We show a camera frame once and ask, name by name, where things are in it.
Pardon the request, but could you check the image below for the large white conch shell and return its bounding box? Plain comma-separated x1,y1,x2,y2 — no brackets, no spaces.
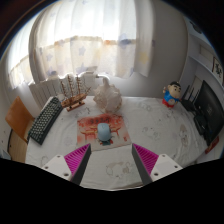
92,77,123,114

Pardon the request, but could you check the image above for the wooden model sailing ship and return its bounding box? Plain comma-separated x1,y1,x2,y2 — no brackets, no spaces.
59,73,92,113

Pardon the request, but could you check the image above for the cartoon boy clock figurine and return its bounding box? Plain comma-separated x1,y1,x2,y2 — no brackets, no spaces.
161,80,183,109

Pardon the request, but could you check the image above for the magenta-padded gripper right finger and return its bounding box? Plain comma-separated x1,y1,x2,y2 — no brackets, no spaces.
131,143,184,186

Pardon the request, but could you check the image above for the white printed tablecloth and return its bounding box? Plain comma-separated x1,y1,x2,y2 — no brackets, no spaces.
24,94,209,191

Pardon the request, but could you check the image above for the light blue computer mouse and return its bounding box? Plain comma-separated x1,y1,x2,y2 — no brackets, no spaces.
97,122,112,142

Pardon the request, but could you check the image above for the orange wooden chair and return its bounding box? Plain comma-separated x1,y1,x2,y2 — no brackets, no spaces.
4,96,36,164

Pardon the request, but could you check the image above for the black box beside monitor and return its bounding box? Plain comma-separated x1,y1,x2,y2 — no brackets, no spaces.
193,114,209,136

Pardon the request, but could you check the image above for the white wall shelf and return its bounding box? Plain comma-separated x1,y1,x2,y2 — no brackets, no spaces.
188,16,224,84

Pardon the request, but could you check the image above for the black router with antennas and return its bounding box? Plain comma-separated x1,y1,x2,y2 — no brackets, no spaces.
180,84,204,113

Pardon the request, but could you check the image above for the red printed mouse pad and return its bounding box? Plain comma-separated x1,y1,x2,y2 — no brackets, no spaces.
76,113,132,153

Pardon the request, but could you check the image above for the black monitor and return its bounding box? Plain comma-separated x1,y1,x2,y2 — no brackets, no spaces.
193,79,224,148

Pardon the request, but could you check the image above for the white star-print curtain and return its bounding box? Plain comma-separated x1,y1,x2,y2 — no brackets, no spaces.
6,0,156,89

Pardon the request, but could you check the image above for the black computer keyboard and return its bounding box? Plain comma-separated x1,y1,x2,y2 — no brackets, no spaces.
27,96,64,146

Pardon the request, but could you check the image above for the framed calligraphy picture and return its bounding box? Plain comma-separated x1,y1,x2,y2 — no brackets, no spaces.
211,56,224,82

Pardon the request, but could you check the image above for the white radiator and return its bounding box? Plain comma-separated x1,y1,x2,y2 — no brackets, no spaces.
28,71,101,109

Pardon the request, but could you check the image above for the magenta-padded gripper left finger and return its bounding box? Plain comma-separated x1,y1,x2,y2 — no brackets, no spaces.
40,143,92,186

